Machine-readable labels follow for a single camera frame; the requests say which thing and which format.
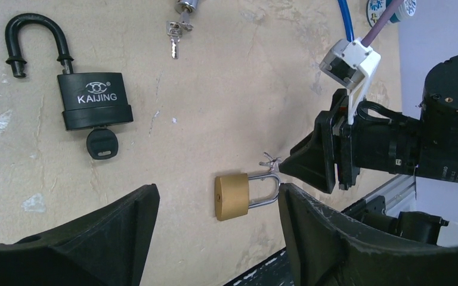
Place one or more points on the black padlock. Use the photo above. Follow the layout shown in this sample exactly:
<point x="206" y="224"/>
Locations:
<point x="90" y="100"/>

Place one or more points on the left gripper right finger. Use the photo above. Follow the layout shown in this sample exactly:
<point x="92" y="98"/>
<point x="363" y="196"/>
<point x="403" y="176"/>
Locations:
<point x="327" y="247"/>

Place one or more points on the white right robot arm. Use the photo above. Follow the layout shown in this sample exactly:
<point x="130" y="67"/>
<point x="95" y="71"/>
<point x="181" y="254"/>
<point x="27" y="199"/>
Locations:
<point x="382" y="139"/>

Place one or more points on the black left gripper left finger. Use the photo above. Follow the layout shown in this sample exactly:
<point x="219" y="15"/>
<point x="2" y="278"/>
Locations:
<point x="108" y="246"/>

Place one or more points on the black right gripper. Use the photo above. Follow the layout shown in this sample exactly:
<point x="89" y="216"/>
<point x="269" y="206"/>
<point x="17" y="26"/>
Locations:
<point x="324" y="159"/>

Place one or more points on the blue cable lock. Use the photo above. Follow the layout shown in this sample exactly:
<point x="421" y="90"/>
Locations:
<point x="186" y="7"/>

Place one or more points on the silver key bunch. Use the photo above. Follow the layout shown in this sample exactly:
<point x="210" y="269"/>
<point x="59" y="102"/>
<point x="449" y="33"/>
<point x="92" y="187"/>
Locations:
<point x="272" y="163"/>

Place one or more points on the brass padlock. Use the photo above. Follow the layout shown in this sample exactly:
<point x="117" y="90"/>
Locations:
<point x="232" y="194"/>

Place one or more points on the aluminium frame rail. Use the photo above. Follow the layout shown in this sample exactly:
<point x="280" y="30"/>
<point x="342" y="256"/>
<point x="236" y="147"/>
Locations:
<point x="395" y="196"/>

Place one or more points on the silver cable lock key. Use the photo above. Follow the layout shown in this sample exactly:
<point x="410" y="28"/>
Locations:
<point x="174" y="29"/>

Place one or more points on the black-headed key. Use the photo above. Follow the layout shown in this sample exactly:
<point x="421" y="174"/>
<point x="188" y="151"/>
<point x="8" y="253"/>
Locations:
<point x="102" y="144"/>

